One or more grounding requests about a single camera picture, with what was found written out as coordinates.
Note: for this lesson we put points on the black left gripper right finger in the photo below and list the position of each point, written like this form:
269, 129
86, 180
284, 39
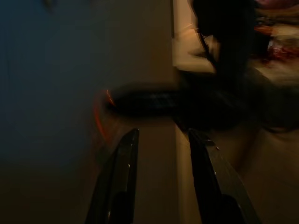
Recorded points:
217, 182

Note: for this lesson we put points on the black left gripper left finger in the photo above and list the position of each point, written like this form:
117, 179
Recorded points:
122, 177

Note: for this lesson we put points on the black robot leg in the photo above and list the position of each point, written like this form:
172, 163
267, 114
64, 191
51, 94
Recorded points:
227, 42

